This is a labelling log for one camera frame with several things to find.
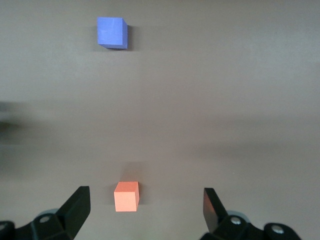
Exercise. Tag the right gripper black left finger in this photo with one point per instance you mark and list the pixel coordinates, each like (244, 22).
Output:
(70, 220)

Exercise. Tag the purple foam block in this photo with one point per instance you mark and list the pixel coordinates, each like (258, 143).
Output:
(111, 31)

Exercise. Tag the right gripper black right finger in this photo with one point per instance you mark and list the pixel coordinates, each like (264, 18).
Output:
(217, 222)

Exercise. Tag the orange foam block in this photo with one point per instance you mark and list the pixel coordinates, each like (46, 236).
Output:
(126, 198)

